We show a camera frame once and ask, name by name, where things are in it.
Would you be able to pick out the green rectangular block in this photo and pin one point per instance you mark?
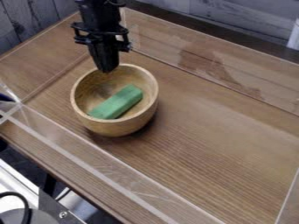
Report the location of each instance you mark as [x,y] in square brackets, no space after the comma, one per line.
[118,103]

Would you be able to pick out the brown wooden bowl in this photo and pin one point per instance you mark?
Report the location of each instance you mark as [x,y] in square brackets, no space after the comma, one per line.
[96,86]

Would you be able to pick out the white post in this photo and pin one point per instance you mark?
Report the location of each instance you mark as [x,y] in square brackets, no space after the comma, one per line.
[293,37]

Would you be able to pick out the grey metal base plate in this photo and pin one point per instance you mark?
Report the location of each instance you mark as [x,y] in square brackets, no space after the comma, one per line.
[53,212]

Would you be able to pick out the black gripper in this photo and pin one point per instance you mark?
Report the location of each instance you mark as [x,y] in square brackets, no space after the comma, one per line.
[100,27]

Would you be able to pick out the clear acrylic front wall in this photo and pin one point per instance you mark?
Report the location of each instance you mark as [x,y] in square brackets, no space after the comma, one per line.
[98,177]

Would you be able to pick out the black table leg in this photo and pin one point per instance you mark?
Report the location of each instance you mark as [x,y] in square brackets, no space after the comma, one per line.
[49,184]

